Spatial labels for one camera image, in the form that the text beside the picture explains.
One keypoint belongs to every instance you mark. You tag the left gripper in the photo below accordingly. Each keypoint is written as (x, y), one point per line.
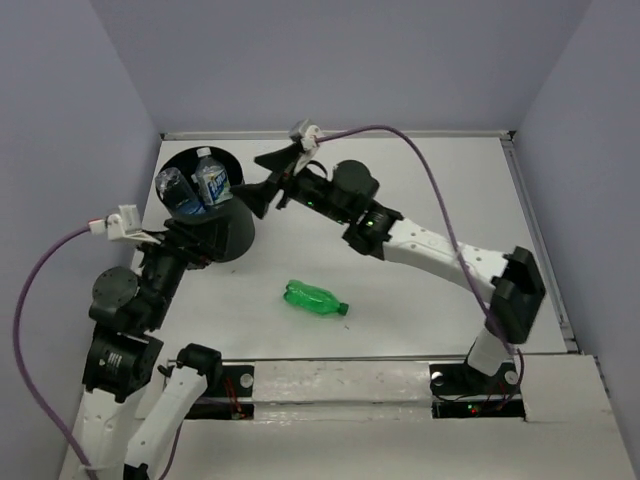
(190, 243)

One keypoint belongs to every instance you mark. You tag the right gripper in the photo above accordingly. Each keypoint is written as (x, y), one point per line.
(258, 196)

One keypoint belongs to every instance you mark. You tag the black cylindrical bin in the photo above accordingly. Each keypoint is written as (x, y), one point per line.
(240, 218)

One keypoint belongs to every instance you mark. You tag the water bottle white green label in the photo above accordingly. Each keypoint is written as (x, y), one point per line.
(211, 178)

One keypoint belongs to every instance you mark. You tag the clear bottle blue label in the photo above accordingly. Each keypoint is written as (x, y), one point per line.
(177, 193)

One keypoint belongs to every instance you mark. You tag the green plastic bottle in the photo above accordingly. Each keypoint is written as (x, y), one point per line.
(313, 299)

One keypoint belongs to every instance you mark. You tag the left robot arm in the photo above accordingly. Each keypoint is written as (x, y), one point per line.
(127, 306)

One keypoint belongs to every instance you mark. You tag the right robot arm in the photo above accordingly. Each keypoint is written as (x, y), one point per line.
(509, 286)

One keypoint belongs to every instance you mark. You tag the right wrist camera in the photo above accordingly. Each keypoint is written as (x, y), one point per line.
(305, 134)

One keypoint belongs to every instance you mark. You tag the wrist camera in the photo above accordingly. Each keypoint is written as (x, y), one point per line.
(305, 134)
(123, 225)

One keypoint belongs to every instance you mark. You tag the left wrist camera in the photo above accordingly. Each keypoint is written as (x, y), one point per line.
(123, 225)

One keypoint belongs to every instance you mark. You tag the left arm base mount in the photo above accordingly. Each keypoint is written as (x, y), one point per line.
(235, 390)

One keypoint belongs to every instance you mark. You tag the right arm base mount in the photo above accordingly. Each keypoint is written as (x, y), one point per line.
(459, 392)

